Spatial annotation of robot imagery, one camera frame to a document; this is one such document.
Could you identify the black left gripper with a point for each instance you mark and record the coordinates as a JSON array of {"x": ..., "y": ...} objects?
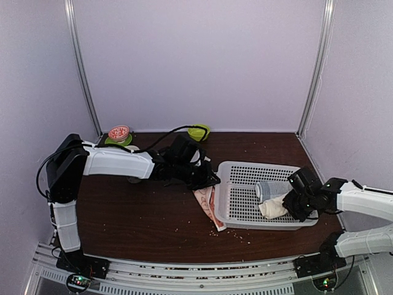
[{"x": 206, "y": 181}]

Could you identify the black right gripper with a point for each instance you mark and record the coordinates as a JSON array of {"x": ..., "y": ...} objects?
[{"x": 288, "y": 204}]

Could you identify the orange patterned towel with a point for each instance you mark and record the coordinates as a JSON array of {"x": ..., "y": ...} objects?
[{"x": 205, "y": 198}]

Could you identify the white towel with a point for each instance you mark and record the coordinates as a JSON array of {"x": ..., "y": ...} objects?
[{"x": 273, "y": 208}]

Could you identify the white plastic basket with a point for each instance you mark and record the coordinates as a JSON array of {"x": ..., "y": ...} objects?
[{"x": 236, "y": 203}]

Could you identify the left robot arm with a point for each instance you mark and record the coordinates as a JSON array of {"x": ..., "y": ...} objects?
[{"x": 184, "y": 160}]

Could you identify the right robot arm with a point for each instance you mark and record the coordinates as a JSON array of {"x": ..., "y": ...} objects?
[{"x": 309, "y": 195}]

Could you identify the rolled grey blue towel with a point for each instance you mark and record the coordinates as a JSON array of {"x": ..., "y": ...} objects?
[{"x": 266, "y": 190}]

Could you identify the green bowl behind towel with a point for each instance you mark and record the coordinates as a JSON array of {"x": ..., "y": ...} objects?
[{"x": 199, "y": 132}]

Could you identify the white ceramic mug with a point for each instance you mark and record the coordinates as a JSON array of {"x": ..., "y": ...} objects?
[{"x": 132, "y": 179}]

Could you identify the red patterned bowl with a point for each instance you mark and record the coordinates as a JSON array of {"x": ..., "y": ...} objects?
[{"x": 119, "y": 132}]

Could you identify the green saucer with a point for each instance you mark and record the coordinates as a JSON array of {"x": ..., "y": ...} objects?
[{"x": 126, "y": 142}]

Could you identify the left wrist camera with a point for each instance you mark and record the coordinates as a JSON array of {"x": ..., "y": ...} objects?
[{"x": 198, "y": 158}]

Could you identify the right aluminium frame post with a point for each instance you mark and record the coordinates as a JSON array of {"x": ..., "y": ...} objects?
[{"x": 324, "y": 40}]

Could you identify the aluminium frame post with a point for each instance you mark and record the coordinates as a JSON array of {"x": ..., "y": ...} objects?
[
  {"x": 82, "y": 74},
  {"x": 324, "y": 40}
]

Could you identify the left aluminium frame post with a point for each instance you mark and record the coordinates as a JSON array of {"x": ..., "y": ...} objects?
[{"x": 82, "y": 74}]

